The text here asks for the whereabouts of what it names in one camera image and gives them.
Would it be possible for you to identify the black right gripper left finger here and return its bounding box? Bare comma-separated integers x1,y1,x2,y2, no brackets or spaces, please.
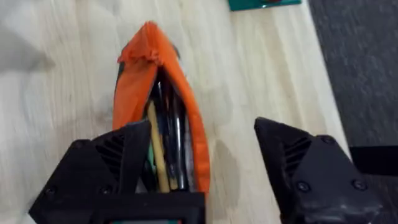
29,119,152,224

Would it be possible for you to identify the orange soft zip bag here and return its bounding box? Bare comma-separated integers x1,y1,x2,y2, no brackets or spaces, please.
112,21,211,195

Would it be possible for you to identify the green board with toy blocks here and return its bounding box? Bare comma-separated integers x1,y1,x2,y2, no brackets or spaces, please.
228,0,302,12

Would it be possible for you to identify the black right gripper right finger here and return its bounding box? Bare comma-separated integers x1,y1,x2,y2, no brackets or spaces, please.
254,117,383,224

